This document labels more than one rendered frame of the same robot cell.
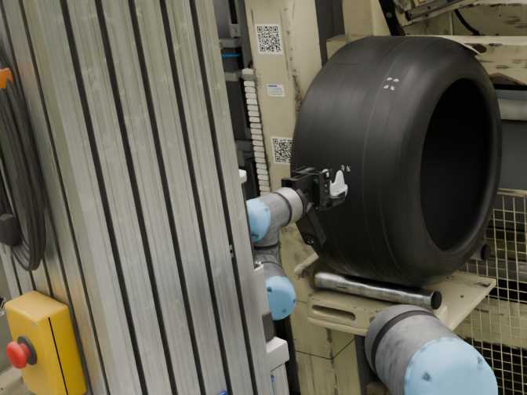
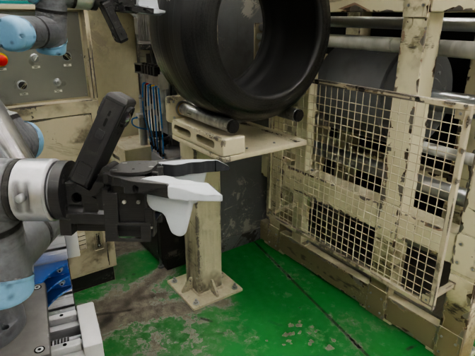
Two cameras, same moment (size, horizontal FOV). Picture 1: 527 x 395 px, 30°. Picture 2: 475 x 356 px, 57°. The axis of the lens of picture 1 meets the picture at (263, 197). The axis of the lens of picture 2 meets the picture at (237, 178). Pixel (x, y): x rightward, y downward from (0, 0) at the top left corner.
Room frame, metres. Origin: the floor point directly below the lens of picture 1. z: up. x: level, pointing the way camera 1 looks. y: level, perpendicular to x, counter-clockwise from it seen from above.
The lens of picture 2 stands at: (0.77, -0.76, 1.24)
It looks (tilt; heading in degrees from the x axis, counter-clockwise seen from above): 21 degrees down; 16
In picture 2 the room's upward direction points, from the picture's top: straight up
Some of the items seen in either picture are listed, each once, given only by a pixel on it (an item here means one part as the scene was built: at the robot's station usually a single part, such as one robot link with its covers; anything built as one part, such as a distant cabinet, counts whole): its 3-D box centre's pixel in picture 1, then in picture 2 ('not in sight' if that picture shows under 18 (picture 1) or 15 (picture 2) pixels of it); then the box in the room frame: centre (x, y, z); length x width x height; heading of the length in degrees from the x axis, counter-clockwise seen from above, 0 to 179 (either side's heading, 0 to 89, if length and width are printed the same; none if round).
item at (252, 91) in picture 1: (267, 154); not in sight; (2.46, -0.02, 1.19); 0.05 x 0.04 x 0.48; 141
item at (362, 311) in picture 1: (375, 311); (205, 134); (2.18, -0.23, 0.83); 0.36 x 0.09 x 0.06; 51
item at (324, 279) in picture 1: (374, 288); (206, 116); (2.17, -0.24, 0.90); 0.35 x 0.05 x 0.05; 51
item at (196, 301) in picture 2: not in sight; (204, 282); (2.43, -0.11, 0.02); 0.27 x 0.27 x 0.04; 51
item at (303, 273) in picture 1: (340, 255); (212, 104); (2.40, -0.18, 0.90); 0.40 x 0.03 x 0.10; 141
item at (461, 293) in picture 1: (402, 300); (237, 138); (2.29, -0.32, 0.80); 0.37 x 0.36 x 0.02; 141
